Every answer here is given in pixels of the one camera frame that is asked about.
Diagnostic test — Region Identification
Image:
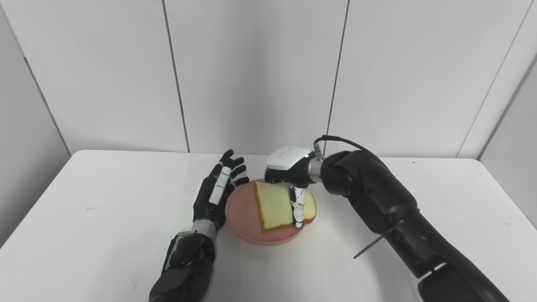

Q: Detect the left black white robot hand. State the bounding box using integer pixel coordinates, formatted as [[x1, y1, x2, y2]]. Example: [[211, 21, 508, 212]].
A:
[[192, 149, 250, 232]]

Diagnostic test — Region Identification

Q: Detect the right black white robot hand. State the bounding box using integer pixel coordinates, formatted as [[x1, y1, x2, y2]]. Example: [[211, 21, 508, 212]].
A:
[[264, 145, 323, 229]]

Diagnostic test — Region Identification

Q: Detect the pink round plate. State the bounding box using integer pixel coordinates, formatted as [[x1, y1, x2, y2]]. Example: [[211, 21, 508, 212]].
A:
[[224, 179, 318, 246]]

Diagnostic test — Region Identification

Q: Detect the slice of white bread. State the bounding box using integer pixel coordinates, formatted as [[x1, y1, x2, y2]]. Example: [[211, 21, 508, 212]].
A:
[[254, 181, 318, 232]]

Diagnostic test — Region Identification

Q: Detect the thin black zip tie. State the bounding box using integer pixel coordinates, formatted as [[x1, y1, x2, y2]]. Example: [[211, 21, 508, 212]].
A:
[[353, 235, 384, 260]]

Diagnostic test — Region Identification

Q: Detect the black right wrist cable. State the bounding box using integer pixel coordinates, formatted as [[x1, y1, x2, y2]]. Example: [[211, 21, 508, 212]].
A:
[[313, 135, 379, 161]]

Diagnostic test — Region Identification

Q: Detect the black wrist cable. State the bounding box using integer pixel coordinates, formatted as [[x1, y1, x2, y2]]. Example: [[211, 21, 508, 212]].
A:
[[313, 135, 379, 161], [162, 232, 182, 270]]

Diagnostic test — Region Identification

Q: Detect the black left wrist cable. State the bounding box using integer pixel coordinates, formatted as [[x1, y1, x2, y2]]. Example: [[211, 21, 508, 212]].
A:
[[162, 232, 182, 270]]

